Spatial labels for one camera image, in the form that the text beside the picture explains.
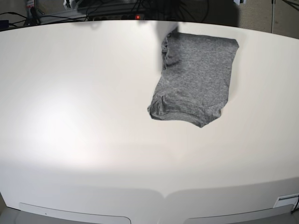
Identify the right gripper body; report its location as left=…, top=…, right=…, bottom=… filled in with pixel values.
left=63, top=0, right=81, bottom=9

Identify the grey long-sleeve T-shirt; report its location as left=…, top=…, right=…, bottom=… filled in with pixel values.
left=148, top=31, right=239, bottom=128

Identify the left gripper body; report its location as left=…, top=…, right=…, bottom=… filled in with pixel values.
left=234, top=0, right=246, bottom=5

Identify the grey tripod pole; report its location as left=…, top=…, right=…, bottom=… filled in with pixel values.
left=271, top=0, right=276, bottom=34

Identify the black power strip red light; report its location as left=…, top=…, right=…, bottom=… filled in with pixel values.
left=88, top=14, right=145, bottom=21

